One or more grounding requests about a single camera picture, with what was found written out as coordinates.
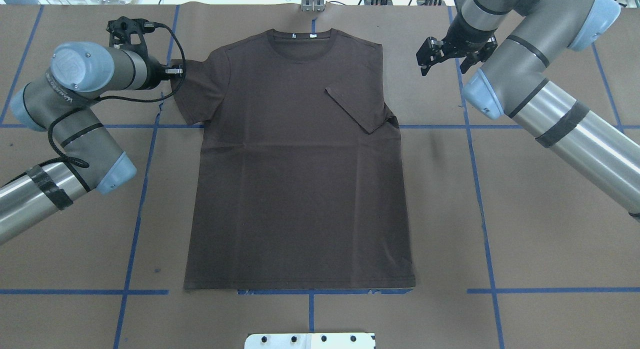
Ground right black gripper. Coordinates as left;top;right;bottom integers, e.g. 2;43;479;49
416;22;498;77

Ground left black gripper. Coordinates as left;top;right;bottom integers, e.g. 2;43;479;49
145;58;185;87

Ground dark brown t-shirt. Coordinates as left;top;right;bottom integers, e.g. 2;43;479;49
171;28;416;290

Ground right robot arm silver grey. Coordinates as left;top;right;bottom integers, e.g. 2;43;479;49
416;0;640;220

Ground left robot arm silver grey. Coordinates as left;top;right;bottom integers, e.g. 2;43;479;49
0;41;186;244

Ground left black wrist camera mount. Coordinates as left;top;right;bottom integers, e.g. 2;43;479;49
106;16;156;59

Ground black braided cable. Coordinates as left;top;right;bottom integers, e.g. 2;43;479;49
46;22;188;169

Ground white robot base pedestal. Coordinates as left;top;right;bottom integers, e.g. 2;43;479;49
244;332;377;349

